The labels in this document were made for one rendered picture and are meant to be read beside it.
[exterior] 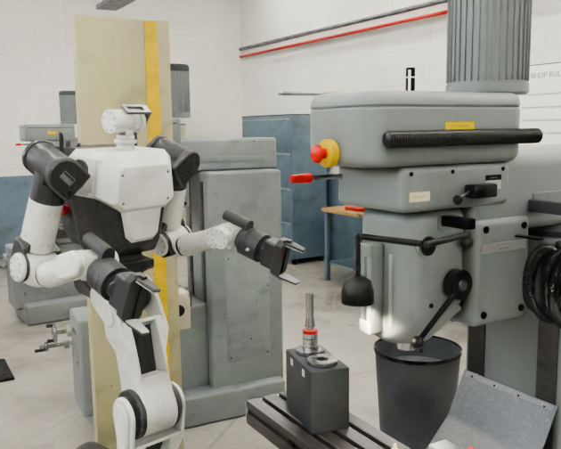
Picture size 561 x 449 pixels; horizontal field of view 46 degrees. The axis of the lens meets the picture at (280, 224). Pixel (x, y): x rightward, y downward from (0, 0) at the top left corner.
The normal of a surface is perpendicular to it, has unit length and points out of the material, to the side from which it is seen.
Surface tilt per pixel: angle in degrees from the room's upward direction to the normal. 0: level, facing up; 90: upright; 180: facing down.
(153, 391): 65
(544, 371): 90
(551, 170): 90
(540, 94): 90
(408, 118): 90
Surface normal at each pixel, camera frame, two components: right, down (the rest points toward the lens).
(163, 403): 0.62, -0.33
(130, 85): 0.51, 0.11
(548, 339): -0.86, 0.08
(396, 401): -0.65, 0.18
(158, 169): 0.79, 0.14
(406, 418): -0.46, 0.19
